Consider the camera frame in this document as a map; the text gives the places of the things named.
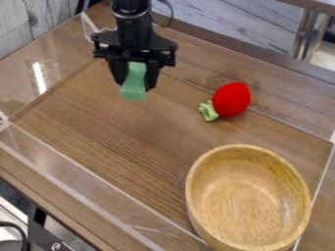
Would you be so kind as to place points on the brown wooden bowl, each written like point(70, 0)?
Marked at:
point(248, 199)

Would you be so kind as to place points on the metal table leg frame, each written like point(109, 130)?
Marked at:
point(310, 34)

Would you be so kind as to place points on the black table clamp mount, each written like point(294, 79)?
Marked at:
point(38, 236)

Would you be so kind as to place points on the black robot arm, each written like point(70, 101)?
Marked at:
point(130, 8)

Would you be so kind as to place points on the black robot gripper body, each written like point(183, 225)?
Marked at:
point(134, 42)

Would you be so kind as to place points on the green rectangular stick block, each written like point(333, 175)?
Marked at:
point(134, 88)

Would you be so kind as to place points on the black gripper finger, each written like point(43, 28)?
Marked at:
point(119, 70)
point(153, 75)

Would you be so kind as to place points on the red plush strawberry toy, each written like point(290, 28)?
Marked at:
point(229, 102)

